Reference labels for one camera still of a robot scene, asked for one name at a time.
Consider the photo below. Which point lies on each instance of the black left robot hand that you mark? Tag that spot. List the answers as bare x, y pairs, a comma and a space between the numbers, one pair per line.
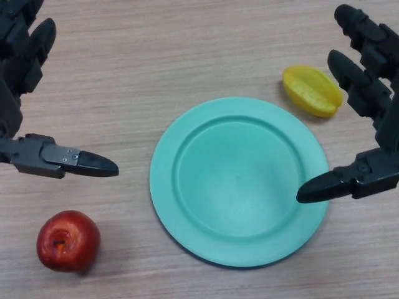
9, 106

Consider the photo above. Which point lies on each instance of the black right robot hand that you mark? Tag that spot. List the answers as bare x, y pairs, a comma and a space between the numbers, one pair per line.
383, 174

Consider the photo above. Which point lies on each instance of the red apple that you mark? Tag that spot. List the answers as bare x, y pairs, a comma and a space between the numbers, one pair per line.
74, 236

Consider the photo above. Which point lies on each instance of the green round plate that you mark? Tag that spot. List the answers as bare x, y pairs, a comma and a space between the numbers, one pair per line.
237, 187

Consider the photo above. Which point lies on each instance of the yellow starfruit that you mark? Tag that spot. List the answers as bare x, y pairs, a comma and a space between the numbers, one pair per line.
311, 92

